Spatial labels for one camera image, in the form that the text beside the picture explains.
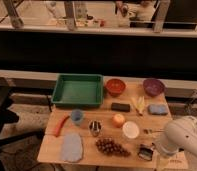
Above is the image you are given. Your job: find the grey blue cloth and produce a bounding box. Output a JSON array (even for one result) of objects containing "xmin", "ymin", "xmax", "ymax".
[{"xmin": 61, "ymin": 133, "xmax": 83, "ymax": 162}]

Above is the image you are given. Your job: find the yellow banana peel toy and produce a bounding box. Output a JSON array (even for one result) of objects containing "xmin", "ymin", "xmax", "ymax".
[{"xmin": 131, "ymin": 96, "xmax": 145, "ymax": 115}]

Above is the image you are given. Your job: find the green plastic tray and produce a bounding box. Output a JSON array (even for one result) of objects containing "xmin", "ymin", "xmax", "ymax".
[{"xmin": 51, "ymin": 74, "xmax": 103, "ymax": 108}]

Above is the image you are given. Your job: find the red chili pepper toy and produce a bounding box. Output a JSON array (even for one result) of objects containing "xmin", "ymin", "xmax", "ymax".
[{"xmin": 53, "ymin": 116, "xmax": 69, "ymax": 137}]

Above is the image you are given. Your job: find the small metal fork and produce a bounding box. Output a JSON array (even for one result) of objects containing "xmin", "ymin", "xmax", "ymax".
[{"xmin": 143, "ymin": 129, "xmax": 163, "ymax": 134}]

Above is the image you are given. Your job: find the blue sponge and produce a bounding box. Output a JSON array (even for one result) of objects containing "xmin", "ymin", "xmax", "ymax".
[{"xmin": 148, "ymin": 104, "xmax": 168, "ymax": 115}]

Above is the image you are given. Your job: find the bunch of dark grapes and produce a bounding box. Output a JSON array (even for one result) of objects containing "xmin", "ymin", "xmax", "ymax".
[{"xmin": 95, "ymin": 138, "xmax": 131, "ymax": 157}]

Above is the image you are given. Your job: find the orange apple toy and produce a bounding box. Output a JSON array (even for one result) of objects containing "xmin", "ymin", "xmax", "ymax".
[{"xmin": 112, "ymin": 114, "xmax": 125, "ymax": 128}]

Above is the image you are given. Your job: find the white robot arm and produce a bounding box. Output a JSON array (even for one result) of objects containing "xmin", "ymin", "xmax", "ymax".
[{"xmin": 154, "ymin": 116, "xmax": 197, "ymax": 158}]

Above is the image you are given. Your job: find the blue plastic cup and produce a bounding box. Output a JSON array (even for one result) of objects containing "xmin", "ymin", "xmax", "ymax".
[{"xmin": 70, "ymin": 109, "xmax": 84, "ymax": 126}]

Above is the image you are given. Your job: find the red bowl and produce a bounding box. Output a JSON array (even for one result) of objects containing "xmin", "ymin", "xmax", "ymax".
[{"xmin": 105, "ymin": 78, "xmax": 126, "ymax": 97}]

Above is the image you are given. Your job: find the metal cup with utensils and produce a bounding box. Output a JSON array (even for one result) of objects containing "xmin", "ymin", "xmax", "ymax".
[{"xmin": 89, "ymin": 121, "xmax": 101, "ymax": 137}]

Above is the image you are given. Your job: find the purple bowl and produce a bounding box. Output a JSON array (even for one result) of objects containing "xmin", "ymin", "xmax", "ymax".
[{"xmin": 143, "ymin": 78, "xmax": 165, "ymax": 97}]

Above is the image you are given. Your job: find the black eraser block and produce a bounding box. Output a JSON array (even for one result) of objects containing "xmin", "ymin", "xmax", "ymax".
[{"xmin": 111, "ymin": 103, "xmax": 130, "ymax": 112}]

